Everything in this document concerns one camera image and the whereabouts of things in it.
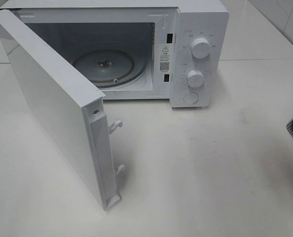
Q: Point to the white microwave oven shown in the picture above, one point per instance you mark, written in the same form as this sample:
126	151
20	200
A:
117	49

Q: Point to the white microwave door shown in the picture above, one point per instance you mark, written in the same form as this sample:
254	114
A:
68	106

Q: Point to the round white door button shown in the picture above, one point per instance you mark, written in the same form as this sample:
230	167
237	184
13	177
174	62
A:
191	98

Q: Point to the white warning sticker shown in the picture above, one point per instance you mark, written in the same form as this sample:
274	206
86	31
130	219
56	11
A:
164	55

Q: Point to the white microwave knob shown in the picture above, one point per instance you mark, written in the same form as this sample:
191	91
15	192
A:
200	47
195	78

